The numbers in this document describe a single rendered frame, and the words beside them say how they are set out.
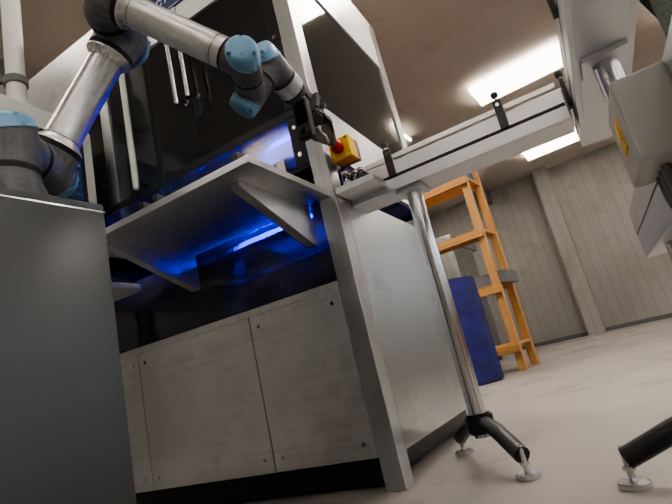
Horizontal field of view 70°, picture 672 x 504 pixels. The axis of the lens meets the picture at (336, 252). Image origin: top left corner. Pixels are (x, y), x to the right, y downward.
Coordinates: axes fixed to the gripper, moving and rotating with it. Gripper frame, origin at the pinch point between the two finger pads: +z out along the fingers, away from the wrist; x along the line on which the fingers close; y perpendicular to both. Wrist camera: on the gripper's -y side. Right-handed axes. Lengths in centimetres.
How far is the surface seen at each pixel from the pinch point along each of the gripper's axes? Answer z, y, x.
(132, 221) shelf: -26, -27, 49
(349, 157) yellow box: 6.9, -0.6, -2.0
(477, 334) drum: 296, 74, 44
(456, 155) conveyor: 19.8, -4.6, -31.2
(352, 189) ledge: 11.7, -9.2, 0.0
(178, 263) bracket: 4, -17, 66
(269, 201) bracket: -7.8, -21.7, 15.5
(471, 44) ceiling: 269, 423, -19
